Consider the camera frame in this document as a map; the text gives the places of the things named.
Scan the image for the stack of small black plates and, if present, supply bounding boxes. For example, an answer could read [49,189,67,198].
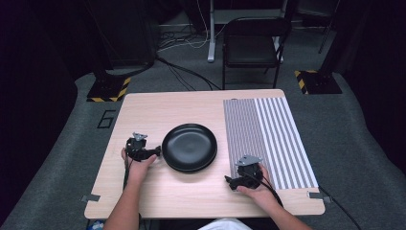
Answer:
[164,157,217,172]

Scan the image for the black folding chair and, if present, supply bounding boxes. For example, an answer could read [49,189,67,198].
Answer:
[221,16,293,90]

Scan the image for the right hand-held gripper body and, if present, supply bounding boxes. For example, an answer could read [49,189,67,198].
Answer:
[234,154,265,190]

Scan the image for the thick black floor cable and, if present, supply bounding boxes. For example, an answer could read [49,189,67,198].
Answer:
[156,57,223,91]

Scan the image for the dark curtain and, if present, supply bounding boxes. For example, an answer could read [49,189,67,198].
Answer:
[331,0,406,173]
[0,0,79,221]

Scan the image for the person's white clothing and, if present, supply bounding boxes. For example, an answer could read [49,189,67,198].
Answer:
[197,218,253,230]

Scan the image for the hand-held gripper cable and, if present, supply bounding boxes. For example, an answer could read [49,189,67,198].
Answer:
[245,171,285,207]
[123,156,133,193]

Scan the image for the person's right hand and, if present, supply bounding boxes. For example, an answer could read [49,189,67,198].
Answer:
[236,163,282,212]

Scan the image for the right hand-held gripper cable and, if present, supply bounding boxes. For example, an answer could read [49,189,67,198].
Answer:
[245,171,285,207]

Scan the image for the grey table clamp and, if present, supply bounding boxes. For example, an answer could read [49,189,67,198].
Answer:
[79,194,102,203]
[306,191,333,204]

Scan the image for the left hand-held gripper cable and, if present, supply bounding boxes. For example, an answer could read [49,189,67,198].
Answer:
[123,156,133,193]

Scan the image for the person's left hand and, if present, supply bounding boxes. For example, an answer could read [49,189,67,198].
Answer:
[121,147,158,186]

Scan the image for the white floor cables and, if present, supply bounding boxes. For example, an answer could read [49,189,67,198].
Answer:
[157,0,226,52]

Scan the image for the black stand base striped edge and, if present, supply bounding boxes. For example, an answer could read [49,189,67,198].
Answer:
[86,76,132,104]
[294,69,343,96]

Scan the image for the blue and white shoe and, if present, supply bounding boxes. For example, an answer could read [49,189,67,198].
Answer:
[87,219,105,230]

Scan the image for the thin black cable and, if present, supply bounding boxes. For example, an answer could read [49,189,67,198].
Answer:
[319,185,363,230]

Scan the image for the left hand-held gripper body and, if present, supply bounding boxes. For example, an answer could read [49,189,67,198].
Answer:
[124,131,153,162]

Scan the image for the grey striped placemat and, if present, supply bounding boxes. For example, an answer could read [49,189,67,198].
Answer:
[222,96,320,191]

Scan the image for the white desk frame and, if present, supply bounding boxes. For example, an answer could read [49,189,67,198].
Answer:
[206,0,290,63]

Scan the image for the black plate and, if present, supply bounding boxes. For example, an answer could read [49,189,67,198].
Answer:
[166,159,216,173]
[161,123,218,170]

